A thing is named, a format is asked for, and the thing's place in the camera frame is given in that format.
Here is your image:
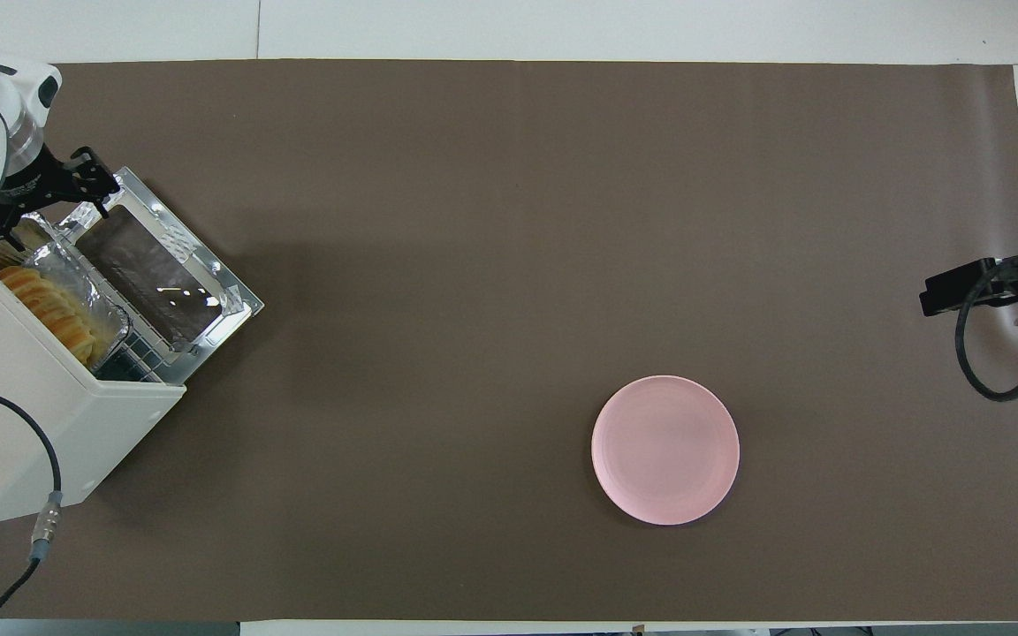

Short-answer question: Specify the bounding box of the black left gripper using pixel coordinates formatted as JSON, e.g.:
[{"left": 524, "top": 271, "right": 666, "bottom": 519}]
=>
[{"left": 0, "top": 146, "right": 121, "bottom": 246}]

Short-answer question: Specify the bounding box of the aluminium foil tray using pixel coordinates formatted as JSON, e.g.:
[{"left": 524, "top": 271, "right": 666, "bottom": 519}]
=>
[{"left": 0, "top": 221, "right": 133, "bottom": 370}]

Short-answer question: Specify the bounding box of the orange spiral bread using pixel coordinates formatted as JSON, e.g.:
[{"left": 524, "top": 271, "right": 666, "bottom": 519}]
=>
[{"left": 0, "top": 265, "right": 96, "bottom": 365}]

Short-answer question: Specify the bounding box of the white toaster oven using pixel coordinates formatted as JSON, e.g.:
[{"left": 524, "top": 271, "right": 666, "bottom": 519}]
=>
[{"left": 0, "top": 221, "right": 187, "bottom": 529}]

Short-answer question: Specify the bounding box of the pink round plate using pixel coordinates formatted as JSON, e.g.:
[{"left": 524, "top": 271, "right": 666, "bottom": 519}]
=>
[{"left": 591, "top": 375, "right": 741, "bottom": 526}]

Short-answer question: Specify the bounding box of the brown table mat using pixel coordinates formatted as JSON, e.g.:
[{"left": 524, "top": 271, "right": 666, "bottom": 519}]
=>
[{"left": 0, "top": 60, "right": 1018, "bottom": 622}]

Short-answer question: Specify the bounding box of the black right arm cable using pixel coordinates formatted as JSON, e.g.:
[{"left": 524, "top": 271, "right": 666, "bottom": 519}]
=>
[{"left": 955, "top": 254, "right": 1018, "bottom": 403}]

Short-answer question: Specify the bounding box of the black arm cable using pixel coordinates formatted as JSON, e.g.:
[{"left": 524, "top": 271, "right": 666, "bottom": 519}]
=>
[
  {"left": 0, "top": 378, "right": 64, "bottom": 636},
  {"left": 955, "top": 254, "right": 1018, "bottom": 403}
]

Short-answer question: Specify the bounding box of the glass oven door metal frame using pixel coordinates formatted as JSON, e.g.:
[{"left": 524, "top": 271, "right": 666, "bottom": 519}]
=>
[{"left": 57, "top": 167, "right": 264, "bottom": 385}]

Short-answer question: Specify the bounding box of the oven wire rack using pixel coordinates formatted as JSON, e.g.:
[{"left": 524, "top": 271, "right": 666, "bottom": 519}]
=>
[{"left": 98, "top": 265, "right": 187, "bottom": 382}]

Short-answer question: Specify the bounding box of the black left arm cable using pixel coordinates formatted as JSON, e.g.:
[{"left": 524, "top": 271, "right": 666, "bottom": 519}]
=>
[{"left": 0, "top": 378, "right": 64, "bottom": 636}]

